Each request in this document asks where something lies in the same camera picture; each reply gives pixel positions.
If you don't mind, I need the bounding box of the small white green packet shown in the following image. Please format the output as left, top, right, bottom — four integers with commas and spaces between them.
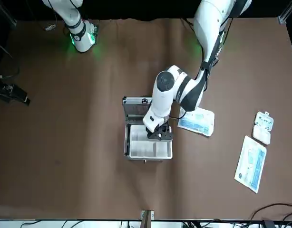
254, 111, 274, 133

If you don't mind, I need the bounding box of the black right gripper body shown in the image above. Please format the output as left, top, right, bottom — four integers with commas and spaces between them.
0, 82, 13, 102

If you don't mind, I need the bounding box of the aluminium frame post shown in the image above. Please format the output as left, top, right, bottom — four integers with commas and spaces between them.
278, 0, 292, 25
140, 209, 155, 228

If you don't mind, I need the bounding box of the white partition tray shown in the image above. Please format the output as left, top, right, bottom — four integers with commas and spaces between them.
129, 124, 173, 159

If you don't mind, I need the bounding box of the blue printed flat packet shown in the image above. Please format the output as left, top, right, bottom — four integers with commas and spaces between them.
177, 106, 215, 137

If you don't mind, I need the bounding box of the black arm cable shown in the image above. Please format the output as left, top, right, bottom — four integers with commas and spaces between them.
169, 109, 188, 121
44, 9, 58, 32

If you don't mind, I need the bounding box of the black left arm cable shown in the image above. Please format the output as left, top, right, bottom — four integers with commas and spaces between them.
169, 109, 188, 121

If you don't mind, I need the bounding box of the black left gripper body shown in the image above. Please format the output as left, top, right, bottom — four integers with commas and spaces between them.
152, 121, 172, 137

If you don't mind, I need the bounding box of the aluminium first-aid kit case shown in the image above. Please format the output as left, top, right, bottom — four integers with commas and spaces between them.
122, 95, 173, 164

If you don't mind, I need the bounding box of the long white green packet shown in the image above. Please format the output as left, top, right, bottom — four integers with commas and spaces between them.
234, 135, 267, 194

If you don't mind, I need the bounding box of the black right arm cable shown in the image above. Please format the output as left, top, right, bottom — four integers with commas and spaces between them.
44, 9, 58, 32

